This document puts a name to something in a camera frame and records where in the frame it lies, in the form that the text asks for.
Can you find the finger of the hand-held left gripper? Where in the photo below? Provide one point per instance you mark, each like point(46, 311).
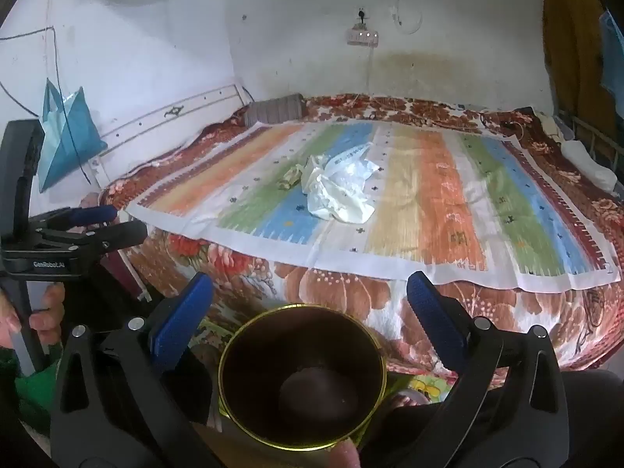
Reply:
point(122, 234)
point(97, 213)

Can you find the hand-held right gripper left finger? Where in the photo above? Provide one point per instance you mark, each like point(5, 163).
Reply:
point(180, 314)

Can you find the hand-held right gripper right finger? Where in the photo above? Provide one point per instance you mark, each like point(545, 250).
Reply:
point(434, 317)

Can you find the gold metal bin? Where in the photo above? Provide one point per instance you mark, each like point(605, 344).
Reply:
point(273, 351)

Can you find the white plastic bag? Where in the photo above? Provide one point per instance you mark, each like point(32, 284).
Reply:
point(336, 185)

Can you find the green wrapper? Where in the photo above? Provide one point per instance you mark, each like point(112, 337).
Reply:
point(291, 177)

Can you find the person's green-sleeved left forearm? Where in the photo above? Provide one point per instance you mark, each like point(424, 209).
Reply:
point(34, 390)

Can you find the person's left hand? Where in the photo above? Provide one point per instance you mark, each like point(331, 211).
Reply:
point(48, 302)

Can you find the blue paper bag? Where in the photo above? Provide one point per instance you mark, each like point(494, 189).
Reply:
point(68, 146)

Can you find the floral brown blanket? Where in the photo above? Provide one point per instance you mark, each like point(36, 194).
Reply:
point(341, 292)

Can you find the striped colourful mat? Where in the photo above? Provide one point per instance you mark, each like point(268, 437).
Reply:
point(438, 195)

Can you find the white bed headboard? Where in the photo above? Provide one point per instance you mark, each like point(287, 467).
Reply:
point(195, 107)

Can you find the grey striped pillow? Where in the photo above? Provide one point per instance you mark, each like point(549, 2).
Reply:
point(273, 109)

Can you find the white cloth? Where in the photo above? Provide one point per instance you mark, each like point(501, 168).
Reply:
point(585, 158)

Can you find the white power strip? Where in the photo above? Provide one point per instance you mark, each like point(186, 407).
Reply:
point(363, 36)

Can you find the brown curtain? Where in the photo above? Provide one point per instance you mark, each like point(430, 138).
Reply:
point(570, 34)

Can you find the light blue cloth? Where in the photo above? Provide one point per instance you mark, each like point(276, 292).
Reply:
point(615, 58)

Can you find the metal bed frame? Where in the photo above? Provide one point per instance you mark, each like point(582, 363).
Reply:
point(582, 129)

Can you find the black wall plug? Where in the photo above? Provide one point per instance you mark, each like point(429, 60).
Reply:
point(361, 14)

